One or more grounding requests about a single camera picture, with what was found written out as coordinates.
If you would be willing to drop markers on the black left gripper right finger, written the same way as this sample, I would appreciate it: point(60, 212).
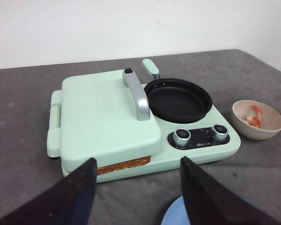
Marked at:
point(195, 180)

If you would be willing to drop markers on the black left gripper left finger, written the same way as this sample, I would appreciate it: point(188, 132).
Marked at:
point(68, 202)

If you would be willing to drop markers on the beige ribbed bowl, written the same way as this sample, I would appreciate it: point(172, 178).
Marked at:
point(269, 126)

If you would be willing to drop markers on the pink cooked shrimp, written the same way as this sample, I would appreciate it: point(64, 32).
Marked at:
point(253, 121)
point(258, 111)

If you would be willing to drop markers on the mint green hinged lid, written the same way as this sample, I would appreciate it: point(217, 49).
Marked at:
point(106, 116)

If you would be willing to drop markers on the mint green breakfast maker base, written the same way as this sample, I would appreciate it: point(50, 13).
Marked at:
point(201, 148)

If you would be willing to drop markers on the blue plate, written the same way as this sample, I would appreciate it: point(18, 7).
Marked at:
point(175, 213)

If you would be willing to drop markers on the left silver control knob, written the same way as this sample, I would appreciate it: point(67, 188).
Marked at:
point(181, 137)

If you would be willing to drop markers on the silver control knob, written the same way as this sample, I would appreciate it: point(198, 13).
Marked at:
point(219, 132)
point(181, 137)

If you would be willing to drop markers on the right silver control knob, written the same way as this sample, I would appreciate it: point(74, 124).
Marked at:
point(219, 132)

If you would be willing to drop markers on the black frying pan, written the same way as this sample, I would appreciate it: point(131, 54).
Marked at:
point(175, 100)

